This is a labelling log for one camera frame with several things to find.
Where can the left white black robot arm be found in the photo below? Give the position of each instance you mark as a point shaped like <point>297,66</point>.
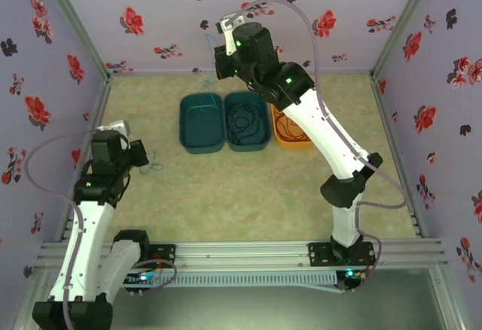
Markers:
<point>83,247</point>

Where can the aluminium frame post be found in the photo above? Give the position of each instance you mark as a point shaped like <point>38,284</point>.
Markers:
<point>446,300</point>
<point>404,25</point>
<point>37,285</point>
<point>79,25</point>

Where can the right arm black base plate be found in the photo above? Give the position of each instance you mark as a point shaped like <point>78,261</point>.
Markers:
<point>320,254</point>

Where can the grey metal panel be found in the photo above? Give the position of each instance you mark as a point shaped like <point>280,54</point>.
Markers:
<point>241,307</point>

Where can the aluminium frame side rail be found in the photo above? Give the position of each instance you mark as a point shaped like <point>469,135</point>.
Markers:
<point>96,119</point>
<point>399,156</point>

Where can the small lit circuit board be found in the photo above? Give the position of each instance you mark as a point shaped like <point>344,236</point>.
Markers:
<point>350,274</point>
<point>143,278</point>

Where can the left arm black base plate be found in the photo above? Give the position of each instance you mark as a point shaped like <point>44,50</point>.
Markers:
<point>167,254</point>

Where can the orange plastic bin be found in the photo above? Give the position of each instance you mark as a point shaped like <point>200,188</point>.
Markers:
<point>293,144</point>

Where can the aluminium frame rear rail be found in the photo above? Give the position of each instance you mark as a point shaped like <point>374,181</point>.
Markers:
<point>169,72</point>

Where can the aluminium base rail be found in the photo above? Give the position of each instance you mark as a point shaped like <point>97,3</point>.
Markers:
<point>241,254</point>

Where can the teal plastic bin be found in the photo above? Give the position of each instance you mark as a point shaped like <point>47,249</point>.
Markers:
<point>246,147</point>
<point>199,130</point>

